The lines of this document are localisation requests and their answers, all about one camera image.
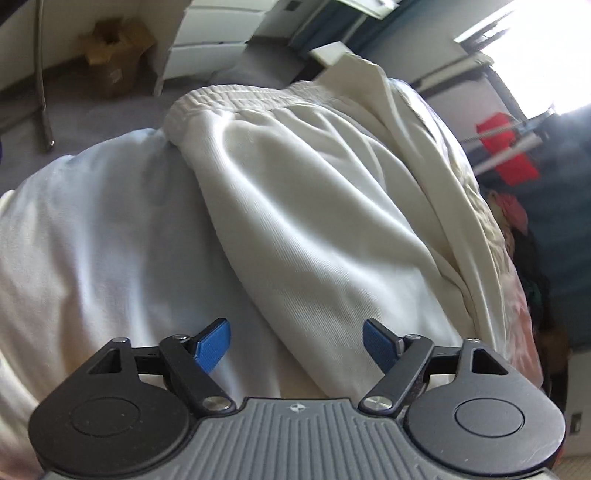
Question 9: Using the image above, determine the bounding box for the pile of dark clothes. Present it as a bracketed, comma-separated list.
[485, 190, 571, 374]

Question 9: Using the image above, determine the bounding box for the pastel rainbow duvet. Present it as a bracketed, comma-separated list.
[1, 127, 542, 479]

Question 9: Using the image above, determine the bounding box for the red cloth on rack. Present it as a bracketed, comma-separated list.
[473, 112, 540, 186]

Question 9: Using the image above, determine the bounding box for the white drying rack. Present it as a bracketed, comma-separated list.
[410, 52, 555, 176]

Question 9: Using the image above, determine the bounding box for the cardboard box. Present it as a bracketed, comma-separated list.
[79, 18, 155, 98]

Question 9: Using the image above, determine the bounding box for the white dresser desk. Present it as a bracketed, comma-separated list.
[137, 0, 329, 97]

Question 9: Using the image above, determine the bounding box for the metal chair leg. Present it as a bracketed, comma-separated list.
[34, 0, 56, 153]

